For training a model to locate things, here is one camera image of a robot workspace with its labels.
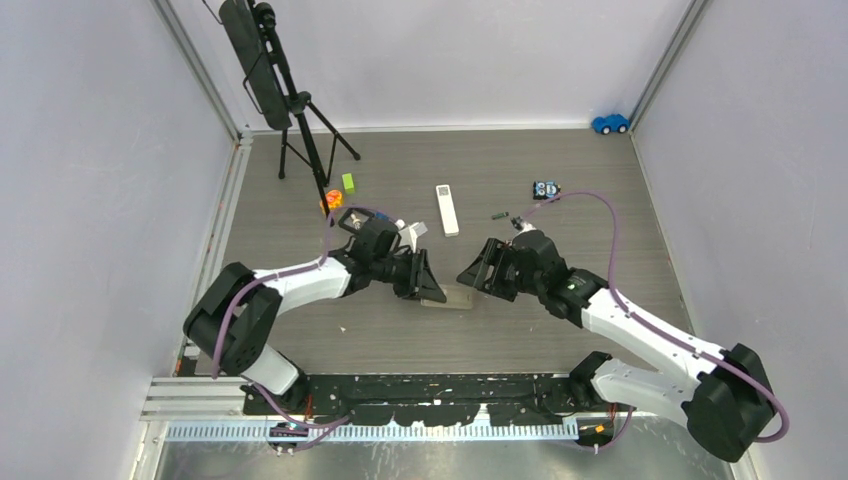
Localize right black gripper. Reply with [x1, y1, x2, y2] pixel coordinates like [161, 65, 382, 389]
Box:
[457, 238, 544, 303]

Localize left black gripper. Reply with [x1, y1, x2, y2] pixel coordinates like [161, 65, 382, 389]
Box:
[371, 247, 445, 304]

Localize short white remote control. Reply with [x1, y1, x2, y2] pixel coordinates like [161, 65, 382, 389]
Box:
[420, 285, 475, 310]

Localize long white remote control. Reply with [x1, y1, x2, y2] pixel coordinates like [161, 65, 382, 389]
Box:
[435, 184, 459, 238]

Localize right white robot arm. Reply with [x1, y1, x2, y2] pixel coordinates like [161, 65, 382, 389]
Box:
[457, 230, 779, 462]

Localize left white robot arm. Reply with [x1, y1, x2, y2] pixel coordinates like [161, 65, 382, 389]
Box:
[183, 208, 447, 414]

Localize black square tray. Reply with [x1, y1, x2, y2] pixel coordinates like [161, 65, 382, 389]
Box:
[337, 208, 373, 235]

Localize small blue robot toy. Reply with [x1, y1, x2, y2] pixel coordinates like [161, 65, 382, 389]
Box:
[532, 181, 561, 202]

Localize green toy block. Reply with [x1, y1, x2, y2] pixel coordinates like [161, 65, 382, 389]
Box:
[342, 173, 356, 194]

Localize orange toy block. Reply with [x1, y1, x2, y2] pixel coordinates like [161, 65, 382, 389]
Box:
[322, 190, 344, 212]

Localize black tripod stand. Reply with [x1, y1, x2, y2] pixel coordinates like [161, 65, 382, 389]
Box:
[247, 1, 361, 217]

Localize blue toy car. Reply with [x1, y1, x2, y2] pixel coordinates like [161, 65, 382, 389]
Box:
[591, 114, 630, 135]

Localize black light panel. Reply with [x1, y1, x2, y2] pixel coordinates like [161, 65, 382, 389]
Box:
[218, 0, 292, 131]

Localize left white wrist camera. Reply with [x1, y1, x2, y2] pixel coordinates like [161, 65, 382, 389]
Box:
[395, 219, 428, 253]

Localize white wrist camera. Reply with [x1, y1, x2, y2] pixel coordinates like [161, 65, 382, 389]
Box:
[511, 217, 535, 234]
[395, 219, 428, 253]

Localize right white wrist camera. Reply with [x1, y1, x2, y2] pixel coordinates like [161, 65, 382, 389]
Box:
[511, 217, 535, 234]

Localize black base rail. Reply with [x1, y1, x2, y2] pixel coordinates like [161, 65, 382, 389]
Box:
[272, 373, 626, 427]

